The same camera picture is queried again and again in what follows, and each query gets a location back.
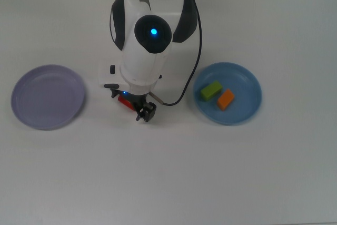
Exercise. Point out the green rectangular block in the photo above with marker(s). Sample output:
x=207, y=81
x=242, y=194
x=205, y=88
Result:
x=210, y=90

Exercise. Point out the orange rectangular block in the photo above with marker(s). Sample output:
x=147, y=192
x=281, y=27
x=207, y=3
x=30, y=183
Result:
x=226, y=99

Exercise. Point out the purple plate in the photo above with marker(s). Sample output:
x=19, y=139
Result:
x=47, y=96

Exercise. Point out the red cylinder block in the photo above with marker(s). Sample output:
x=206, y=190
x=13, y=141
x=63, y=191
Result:
x=125, y=102

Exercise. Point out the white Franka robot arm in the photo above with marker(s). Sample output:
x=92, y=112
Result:
x=142, y=59

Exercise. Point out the blue plate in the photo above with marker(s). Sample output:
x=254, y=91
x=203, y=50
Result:
x=237, y=77

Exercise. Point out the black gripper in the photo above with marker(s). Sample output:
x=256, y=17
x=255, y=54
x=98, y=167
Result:
x=140, y=99

